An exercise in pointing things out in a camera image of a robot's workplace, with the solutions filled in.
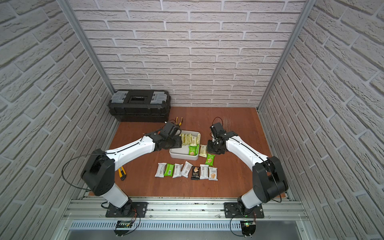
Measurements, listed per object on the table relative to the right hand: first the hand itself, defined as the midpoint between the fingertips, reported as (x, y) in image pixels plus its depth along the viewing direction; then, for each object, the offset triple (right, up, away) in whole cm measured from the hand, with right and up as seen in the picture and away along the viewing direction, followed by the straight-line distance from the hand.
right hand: (211, 149), depth 88 cm
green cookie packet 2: (-9, 0, +5) cm, 10 cm away
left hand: (-18, +5, 0) cm, 19 cm away
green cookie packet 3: (-1, -7, +3) cm, 8 cm away
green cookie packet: (-11, -2, +7) cm, 13 cm away
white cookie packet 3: (-15, -11, 0) cm, 18 cm away
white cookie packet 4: (-5, -12, -2) cm, 13 cm away
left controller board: (-46, -34, -15) cm, 59 cm away
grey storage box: (-18, -3, +3) cm, 18 cm away
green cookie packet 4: (-25, -12, -2) cm, 28 cm away
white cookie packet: (-30, -13, -3) cm, 33 cm away
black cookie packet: (-10, -13, -2) cm, 17 cm away
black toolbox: (-49, +28, +13) cm, 58 cm away
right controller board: (+16, -35, -17) cm, 42 cm away
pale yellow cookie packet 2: (-5, -2, +7) cm, 9 cm away
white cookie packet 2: (-20, -13, -2) cm, 24 cm away
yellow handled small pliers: (-21, +16, +20) cm, 33 cm away
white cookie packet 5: (+1, -14, -3) cm, 14 cm away
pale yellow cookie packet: (-14, +5, +10) cm, 18 cm away
